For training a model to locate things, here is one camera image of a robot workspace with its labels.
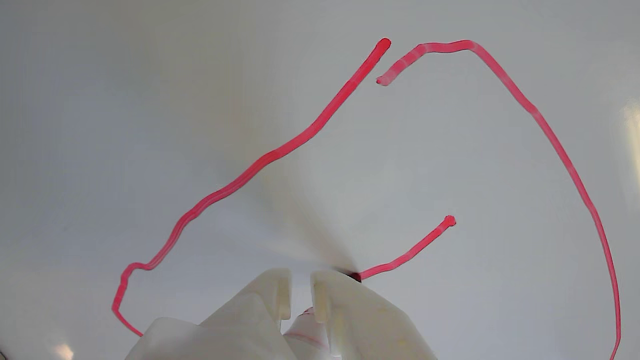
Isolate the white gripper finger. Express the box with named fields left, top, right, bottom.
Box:
left=125, top=267, right=301, bottom=360
left=310, top=270, right=438, bottom=360

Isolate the white marker with red end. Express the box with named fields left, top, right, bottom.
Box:
left=282, top=270, right=362, bottom=360

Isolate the large whiteboard with metal frame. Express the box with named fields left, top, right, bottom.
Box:
left=0, top=0, right=640, bottom=360

